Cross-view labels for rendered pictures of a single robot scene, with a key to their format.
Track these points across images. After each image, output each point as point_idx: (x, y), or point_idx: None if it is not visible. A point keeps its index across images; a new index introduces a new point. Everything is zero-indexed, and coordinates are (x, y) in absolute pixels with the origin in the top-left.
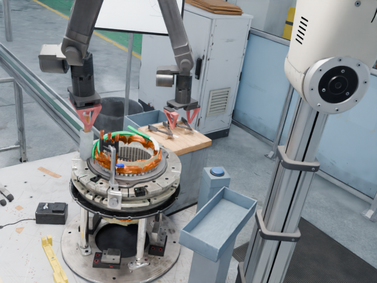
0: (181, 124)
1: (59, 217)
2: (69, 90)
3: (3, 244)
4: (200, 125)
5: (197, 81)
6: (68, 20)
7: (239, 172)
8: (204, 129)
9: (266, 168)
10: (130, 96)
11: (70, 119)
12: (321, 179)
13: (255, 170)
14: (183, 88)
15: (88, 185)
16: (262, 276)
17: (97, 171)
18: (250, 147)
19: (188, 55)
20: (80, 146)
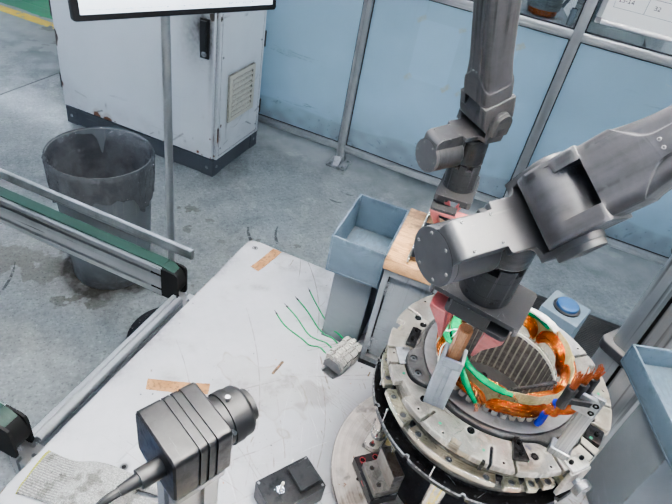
0: (430, 219)
1: (316, 494)
2: (451, 292)
3: None
4: (220, 139)
5: (206, 62)
6: (651, 176)
7: (309, 204)
8: (226, 145)
9: (340, 186)
10: (39, 99)
11: (89, 229)
12: (417, 184)
13: (329, 194)
14: (477, 166)
15: (520, 473)
16: (618, 428)
17: (501, 429)
18: (299, 156)
19: (509, 104)
20: (433, 385)
